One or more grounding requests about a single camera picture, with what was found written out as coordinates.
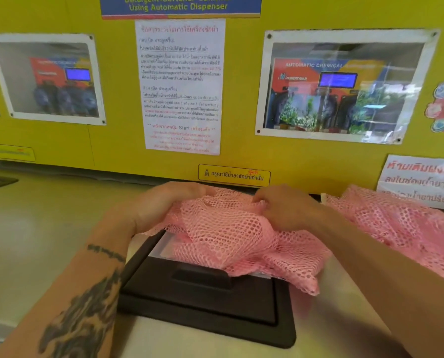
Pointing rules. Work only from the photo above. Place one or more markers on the person's left hand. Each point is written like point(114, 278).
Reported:
point(162, 205)

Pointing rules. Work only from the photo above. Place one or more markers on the person's right hand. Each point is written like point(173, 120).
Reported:
point(292, 212)

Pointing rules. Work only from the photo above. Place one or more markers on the person's right fingers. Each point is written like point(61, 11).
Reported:
point(263, 197)

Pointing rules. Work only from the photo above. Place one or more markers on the person's left fingers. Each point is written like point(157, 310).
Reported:
point(199, 189)

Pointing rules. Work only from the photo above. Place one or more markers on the pink mesh laundry bag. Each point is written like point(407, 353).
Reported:
point(251, 238)

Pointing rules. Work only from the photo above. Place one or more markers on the person's right forearm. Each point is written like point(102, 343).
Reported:
point(389, 290)

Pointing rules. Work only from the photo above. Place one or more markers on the person's left forearm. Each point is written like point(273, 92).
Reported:
point(72, 294)

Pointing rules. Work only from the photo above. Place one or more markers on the small yellow label sticker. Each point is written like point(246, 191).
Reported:
point(233, 175)

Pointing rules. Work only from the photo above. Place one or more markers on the white text notice sheet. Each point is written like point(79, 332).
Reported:
point(181, 85)

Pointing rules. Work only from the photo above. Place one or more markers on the laminated machine photo poster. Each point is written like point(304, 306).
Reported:
point(46, 78)
point(345, 85)

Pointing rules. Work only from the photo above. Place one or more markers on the grey washing machine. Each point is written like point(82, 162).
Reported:
point(333, 320)

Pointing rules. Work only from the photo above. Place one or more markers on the white sign with red text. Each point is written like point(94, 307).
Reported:
point(423, 180)

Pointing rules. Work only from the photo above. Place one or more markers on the blue banner sign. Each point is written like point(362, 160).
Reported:
point(181, 6)

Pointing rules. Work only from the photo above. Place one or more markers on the long yellow label sticker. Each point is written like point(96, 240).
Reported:
point(8, 152)

